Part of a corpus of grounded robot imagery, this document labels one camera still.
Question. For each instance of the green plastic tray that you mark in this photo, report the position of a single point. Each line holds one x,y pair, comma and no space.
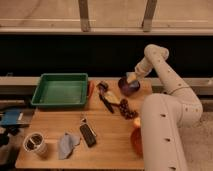
61,90

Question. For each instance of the orange bowl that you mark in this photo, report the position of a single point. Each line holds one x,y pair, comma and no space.
136,141

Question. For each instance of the orange carrot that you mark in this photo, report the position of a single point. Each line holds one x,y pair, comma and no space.
90,89

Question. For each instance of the bunch of dark grapes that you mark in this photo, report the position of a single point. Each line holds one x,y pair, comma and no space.
125,111

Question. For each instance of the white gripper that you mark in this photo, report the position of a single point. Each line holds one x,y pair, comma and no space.
142,69

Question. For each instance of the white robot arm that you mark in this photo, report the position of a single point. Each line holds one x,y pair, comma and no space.
162,114

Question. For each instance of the purple bowl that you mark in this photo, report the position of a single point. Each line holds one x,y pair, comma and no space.
126,88

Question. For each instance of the blue box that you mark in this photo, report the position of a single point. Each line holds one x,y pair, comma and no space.
11,117

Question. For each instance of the yellow apple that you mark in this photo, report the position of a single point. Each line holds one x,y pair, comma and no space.
137,122

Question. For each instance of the black remote control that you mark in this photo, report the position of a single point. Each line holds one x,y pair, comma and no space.
88,135

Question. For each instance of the blue grey cloth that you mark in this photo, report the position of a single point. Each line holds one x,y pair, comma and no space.
66,145

